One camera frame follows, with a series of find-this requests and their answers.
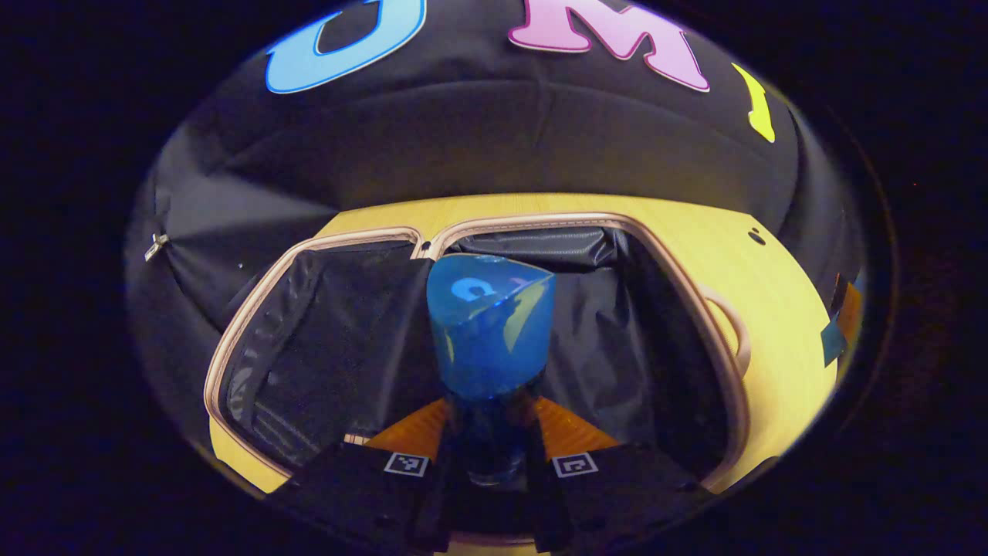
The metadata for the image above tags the black backdrop cloth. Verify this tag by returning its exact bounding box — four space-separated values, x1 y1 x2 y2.
127 0 865 325

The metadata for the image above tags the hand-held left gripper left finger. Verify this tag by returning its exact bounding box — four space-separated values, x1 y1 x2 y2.
266 398 453 553

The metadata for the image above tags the blue green skincare bottle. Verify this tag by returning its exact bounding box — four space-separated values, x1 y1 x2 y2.
426 253 557 489

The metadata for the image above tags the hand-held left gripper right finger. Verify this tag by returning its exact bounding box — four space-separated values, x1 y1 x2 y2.
529 396 719 554

